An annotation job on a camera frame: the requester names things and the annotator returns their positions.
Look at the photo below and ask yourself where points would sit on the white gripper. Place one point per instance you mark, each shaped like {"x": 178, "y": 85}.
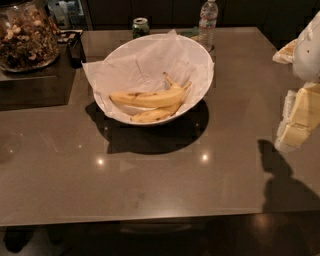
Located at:
{"x": 308, "y": 55}

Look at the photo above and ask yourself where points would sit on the upper yellow banana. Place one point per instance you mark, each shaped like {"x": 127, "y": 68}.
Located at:
{"x": 155, "y": 99}

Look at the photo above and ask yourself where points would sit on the yellow banana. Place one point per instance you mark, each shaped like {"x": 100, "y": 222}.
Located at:
{"x": 155, "y": 99}
{"x": 156, "y": 114}

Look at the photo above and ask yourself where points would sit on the white bowl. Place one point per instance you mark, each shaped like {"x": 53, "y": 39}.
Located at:
{"x": 151, "y": 80}

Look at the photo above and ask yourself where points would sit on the lower yellow banana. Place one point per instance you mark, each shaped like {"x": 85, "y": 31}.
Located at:
{"x": 156, "y": 114}

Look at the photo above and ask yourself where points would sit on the clear plastic water bottle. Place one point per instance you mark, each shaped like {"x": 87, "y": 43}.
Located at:
{"x": 207, "y": 24}

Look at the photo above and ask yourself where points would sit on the white paper liner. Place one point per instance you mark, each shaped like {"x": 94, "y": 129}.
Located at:
{"x": 138, "y": 66}

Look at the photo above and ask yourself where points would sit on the green drink can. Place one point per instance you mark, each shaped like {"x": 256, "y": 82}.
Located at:
{"x": 140, "y": 27}

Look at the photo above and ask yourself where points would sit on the small dark items behind jar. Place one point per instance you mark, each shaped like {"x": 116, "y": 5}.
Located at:
{"x": 66, "y": 36}

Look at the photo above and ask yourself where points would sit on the dark box stand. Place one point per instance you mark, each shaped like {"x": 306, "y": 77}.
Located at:
{"x": 50, "y": 86}

